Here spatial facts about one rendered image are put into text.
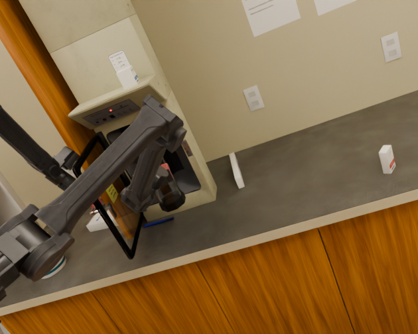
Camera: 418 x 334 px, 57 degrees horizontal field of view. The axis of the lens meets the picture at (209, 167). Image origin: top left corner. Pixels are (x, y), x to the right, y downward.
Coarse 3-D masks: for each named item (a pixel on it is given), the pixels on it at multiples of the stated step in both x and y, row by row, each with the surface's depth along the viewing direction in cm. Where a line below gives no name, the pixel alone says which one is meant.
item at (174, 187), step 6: (162, 162) 138; (174, 180) 143; (168, 186) 140; (174, 186) 142; (156, 192) 142; (162, 192) 141; (168, 192) 141; (174, 192) 142; (180, 192) 145; (162, 198) 142; (168, 198) 142; (174, 198) 142; (162, 204) 144; (168, 204) 143
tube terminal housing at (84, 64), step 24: (120, 24) 129; (72, 48) 134; (96, 48) 134; (120, 48) 133; (144, 48) 133; (72, 72) 138; (96, 72) 138; (144, 72) 136; (96, 96) 142; (168, 96) 142; (120, 120) 145; (192, 144) 153; (192, 192) 158
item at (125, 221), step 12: (96, 144) 143; (96, 156) 139; (72, 168) 120; (84, 168) 127; (120, 180) 152; (108, 192) 137; (120, 192) 148; (120, 204) 144; (120, 216) 140; (132, 216) 150; (120, 228) 136; (132, 228) 146; (132, 240) 142
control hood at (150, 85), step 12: (144, 84) 127; (156, 84) 133; (108, 96) 132; (120, 96) 129; (132, 96) 131; (144, 96) 132; (156, 96) 134; (84, 108) 132; (96, 108) 132; (84, 120) 138
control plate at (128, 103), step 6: (120, 102) 132; (126, 102) 133; (132, 102) 134; (108, 108) 134; (114, 108) 135; (120, 108) 136; (126, 108) 137; (132, 108) 138; (138, 108) 139; (96, 114) 136; (102, 114) 137; (108, 114) 138; (114, 114) 139; (120, 114) 140; (126, 114) 140; (90, 120) 139; (96, 120) 140; (102, 120) 141; (108, 120) 142; (96, 126) 144
